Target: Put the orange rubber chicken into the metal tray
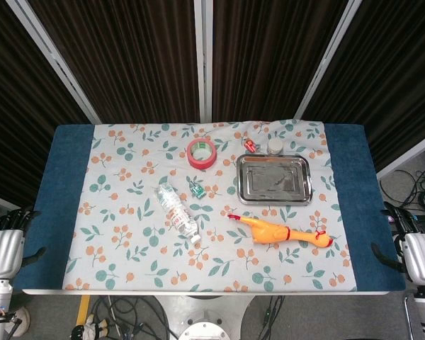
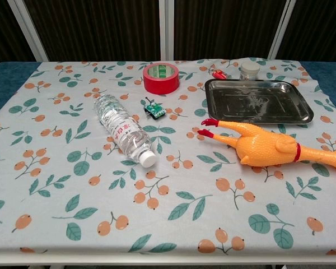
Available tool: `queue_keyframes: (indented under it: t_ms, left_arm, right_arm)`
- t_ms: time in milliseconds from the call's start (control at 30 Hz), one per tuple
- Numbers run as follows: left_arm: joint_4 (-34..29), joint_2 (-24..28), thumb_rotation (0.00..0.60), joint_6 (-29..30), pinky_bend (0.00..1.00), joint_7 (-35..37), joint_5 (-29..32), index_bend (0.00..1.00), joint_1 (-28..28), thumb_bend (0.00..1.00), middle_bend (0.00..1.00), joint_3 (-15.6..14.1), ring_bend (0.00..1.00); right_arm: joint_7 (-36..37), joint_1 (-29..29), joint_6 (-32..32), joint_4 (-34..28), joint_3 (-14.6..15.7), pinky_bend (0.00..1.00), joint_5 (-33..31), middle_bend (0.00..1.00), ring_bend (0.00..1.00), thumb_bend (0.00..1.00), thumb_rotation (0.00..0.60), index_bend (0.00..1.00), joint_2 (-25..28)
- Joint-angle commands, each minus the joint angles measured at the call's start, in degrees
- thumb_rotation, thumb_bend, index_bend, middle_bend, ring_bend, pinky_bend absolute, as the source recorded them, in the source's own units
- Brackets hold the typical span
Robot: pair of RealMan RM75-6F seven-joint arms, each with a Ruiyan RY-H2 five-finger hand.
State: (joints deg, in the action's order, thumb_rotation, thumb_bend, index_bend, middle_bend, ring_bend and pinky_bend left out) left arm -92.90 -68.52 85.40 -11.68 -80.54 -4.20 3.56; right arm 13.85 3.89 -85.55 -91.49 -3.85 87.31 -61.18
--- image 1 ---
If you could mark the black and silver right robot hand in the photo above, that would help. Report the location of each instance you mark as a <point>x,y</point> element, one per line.
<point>423,255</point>

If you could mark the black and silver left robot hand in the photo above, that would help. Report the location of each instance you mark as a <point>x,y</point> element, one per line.
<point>3,253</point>

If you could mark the orange rubber chicken toy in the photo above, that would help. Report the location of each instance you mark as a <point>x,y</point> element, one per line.
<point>269,232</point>

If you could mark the stainless steel rectangular tray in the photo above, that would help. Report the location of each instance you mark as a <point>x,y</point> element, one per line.
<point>272,180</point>

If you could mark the black and white plush toy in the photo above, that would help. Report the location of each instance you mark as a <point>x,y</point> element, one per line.
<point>88,327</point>

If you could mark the blue table mat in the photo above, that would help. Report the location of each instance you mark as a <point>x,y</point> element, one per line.
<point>71,156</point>

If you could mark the floral print tablecloth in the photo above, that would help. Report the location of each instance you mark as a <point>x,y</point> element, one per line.
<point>134,226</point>

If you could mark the clear plastic water bottle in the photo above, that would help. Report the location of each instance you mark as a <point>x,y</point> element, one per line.
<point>177,214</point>

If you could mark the small white jar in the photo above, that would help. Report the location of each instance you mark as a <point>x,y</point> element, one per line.
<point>275,147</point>

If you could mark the small green circuit board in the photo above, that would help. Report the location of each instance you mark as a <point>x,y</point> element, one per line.
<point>198,191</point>

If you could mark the small red toy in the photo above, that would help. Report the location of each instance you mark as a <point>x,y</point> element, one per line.
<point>249,144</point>

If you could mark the red tape roll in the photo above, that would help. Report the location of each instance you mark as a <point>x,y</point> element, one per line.
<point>193,159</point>

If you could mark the white partition frame post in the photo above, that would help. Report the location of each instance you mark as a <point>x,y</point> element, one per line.
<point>407,156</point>
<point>326,60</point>
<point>202,60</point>
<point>53,60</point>

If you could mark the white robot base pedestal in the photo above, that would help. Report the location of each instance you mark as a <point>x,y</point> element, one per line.
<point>205,318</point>

